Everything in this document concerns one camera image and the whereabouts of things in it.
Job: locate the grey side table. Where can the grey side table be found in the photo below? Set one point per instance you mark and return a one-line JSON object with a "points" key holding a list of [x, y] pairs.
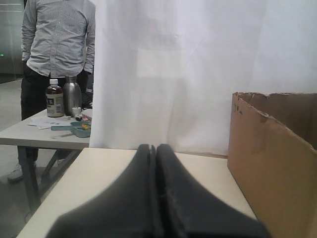
{"points": [[23, 136]]}

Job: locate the small white jar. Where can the small white jar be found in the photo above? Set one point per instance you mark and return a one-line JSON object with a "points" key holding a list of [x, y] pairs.
{"points": [[76, 111]]}

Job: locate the person in grey shirt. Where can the person in grey shirt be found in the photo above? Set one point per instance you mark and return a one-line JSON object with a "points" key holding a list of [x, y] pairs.
{"points": [[58, 40]]}

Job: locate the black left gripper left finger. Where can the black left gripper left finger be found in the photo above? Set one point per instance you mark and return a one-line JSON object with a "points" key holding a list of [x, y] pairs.
{"points": [[126, 209]]}

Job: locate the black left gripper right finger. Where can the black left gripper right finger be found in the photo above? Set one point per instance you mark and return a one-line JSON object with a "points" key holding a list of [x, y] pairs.
{"points": [[188, 210]]}

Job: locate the white curtain backdrop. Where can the white curtain backdrop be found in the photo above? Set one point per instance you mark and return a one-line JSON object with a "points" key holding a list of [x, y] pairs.
{"points": [[165, 70]]}

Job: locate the brown tea bottle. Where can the brown tea bottle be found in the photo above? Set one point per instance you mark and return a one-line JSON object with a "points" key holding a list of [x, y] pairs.
{"points": [[54, 100]]}

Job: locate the stainless steel flask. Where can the stainless steel flask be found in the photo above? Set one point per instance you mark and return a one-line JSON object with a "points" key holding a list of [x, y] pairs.
{"points": [[71, 95]]}

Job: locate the teal plastic tray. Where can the teal plastic tray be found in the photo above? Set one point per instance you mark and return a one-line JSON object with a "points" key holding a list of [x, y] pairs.
{"points": [[81, 129]]}

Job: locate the white papers on table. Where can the white papers on table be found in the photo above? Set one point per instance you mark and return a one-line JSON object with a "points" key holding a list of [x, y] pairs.
{"points": [[45, 122]]}

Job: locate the large open cardboard box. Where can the large open cardboard box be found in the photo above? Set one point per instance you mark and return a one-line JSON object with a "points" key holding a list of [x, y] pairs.
{"points": [[272, 155]]}

